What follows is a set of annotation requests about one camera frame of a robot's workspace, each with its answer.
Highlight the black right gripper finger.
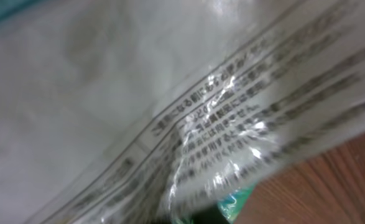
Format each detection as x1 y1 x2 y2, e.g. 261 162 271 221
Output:
192 208 229 224

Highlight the yellow white snack bag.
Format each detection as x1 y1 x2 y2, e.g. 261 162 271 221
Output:
0 0 365 223

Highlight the green Kleenex tissue pack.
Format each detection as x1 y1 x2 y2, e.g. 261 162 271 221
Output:
171 184 256 224

